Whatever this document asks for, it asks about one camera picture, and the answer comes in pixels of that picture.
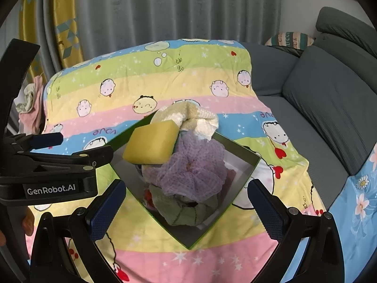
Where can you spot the green cardboard box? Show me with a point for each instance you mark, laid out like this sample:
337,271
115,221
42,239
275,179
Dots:
235,182

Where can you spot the pink garment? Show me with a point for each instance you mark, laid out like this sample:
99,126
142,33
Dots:
32,121

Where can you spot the patterned cushion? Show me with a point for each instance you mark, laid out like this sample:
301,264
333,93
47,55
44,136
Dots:
290,41

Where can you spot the yellow sponge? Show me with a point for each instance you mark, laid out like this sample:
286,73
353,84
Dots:
150,141

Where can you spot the yellow patterned curtain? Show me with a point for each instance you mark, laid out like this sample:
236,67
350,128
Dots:
67,20

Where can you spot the pale green garment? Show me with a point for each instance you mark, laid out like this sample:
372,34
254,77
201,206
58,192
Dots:
29,97

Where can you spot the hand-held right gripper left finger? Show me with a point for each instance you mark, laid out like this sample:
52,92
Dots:
109,209

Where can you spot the dark green cloth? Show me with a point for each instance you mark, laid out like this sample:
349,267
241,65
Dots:
182,212

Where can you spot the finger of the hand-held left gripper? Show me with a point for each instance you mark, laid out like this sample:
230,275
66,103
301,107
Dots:
47,141
97,156

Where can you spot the grey sofa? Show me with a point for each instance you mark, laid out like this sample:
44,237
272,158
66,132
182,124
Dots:
324,100

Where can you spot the cream dotted cloth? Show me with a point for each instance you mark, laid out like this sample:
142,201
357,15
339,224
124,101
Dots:
207,125

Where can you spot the blue floral blanket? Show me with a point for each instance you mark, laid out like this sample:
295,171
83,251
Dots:
353,212

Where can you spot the person's left hand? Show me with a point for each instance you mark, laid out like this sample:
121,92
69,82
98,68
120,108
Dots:
28,222

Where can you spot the pink patterned cloth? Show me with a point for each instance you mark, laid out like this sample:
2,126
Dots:
148,197

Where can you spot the grey curtain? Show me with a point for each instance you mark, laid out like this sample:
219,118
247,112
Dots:
176,6

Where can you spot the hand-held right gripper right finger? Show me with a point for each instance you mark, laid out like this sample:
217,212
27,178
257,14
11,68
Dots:
263,209

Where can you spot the purple mesh bath pouf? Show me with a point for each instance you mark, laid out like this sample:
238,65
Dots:
194,165

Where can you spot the cartoon printed blanket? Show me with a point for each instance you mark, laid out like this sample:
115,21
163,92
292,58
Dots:
206,259

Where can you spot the yellow knit towel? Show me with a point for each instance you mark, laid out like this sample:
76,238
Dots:
173,113

